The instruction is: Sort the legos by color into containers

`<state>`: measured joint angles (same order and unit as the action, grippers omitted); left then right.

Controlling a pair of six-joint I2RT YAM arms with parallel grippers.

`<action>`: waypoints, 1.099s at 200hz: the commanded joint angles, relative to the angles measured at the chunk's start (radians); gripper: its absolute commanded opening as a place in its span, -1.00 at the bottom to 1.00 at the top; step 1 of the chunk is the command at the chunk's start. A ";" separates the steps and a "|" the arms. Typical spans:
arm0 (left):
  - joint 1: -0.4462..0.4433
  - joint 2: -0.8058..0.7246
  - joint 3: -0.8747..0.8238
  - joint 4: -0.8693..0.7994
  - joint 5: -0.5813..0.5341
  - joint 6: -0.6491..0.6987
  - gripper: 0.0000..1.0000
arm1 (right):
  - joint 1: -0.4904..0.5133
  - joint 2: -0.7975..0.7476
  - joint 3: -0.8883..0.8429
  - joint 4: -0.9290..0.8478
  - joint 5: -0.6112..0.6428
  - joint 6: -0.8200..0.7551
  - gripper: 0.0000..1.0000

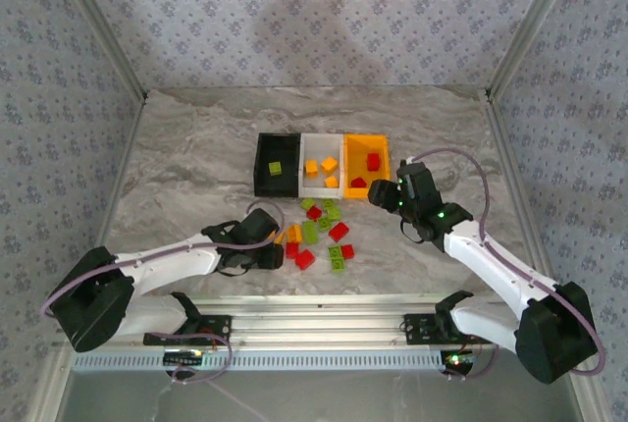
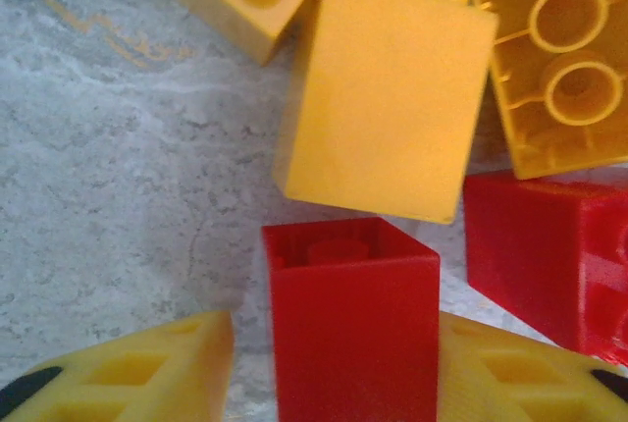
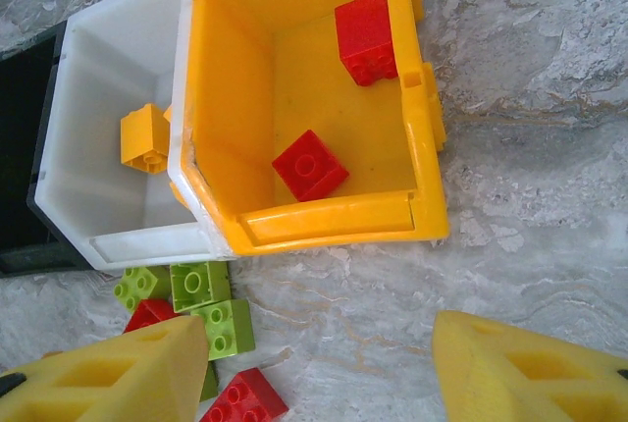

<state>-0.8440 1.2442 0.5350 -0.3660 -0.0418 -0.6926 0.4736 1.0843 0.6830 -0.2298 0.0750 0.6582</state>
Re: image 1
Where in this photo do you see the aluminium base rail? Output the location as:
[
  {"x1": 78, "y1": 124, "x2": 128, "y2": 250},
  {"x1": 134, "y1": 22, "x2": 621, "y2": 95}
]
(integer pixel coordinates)
[{"x1": 52, "y1": 292, "x2": 589, "y2": 350}]

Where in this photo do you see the orange plastic bin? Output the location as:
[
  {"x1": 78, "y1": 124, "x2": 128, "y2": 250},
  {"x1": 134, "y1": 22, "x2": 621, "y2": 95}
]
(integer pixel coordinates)
[{"x1": 341, "y1": 132, "x2": 393, "y2": 199}]

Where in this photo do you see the aluminium frame leg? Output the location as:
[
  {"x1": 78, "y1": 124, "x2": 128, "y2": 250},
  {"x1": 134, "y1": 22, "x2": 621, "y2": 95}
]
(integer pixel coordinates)
[{"x1": 28, "y1": 345, "x2": 75, "y2": 422}]

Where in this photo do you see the aluminium corner post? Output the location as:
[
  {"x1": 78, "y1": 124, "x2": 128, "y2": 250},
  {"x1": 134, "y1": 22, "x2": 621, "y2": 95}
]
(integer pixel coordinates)
[
  {"x1": 48, "y1": 0, "x2": 150, "y2": 99},
  {"x1": 485, "y1": 0, "x2": 588, "y2": 99}
]

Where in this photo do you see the aluminium side rail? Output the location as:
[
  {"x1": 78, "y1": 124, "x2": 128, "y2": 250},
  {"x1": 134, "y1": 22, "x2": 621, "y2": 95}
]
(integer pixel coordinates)
[
  {"x1": 483, "y1": 88, "x2": 560, "y2": 295},
  {"x1": 73, "y1": 90, "x2": 150, "y2": 313}
]

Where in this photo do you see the grey slotted cable duct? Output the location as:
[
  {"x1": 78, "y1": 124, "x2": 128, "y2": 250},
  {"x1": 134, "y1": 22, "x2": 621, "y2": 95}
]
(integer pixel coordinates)
[{"x1": 72, "y1": 348, "x2": 448, "y2": 374}]

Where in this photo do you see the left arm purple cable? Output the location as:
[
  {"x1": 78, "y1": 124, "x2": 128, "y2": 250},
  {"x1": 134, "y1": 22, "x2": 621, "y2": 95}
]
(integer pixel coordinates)
[{"x1": 39, "y1": 199, "x2": 287, "y2": 387}]

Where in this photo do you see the black plastic bin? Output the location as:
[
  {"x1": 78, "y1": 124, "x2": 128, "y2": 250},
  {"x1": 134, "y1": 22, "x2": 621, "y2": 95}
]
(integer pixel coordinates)
[{"x1": 253, "y1": 132, "x2": 303, "y2": 198}]

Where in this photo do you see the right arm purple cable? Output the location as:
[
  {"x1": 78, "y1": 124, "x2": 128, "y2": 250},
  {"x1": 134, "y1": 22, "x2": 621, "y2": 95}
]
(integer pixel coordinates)
[{"x1": 404, "y1": 146, "x2": 607, "y2": 383}]

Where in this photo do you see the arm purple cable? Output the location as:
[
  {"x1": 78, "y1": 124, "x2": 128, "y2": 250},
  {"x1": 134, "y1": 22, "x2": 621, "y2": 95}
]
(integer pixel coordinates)
[
  {"x1": 39, "y1": 199, "x2": 287, "y2": 387},
  {"x1": 404, "y1": 146, "x2": 607, "y2": 383}
]

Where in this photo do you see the white plastic bin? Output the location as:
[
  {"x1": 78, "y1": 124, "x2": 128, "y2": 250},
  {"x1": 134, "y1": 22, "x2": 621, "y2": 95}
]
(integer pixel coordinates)
[{"x1": 297, "y1": 132, "x2": 345, "y2": 199}]

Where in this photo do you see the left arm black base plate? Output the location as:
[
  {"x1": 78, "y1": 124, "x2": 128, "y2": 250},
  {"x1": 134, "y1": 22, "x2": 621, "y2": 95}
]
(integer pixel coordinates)
[{"x1": 142, "y1": 316, "x2": 233, "y2": 346}]

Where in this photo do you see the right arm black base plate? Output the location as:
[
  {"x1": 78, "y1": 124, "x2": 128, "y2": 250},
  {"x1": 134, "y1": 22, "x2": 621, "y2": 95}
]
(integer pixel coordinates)
[{"x1": 402, "y1": 313, "x2": 495, "y2": 346}]

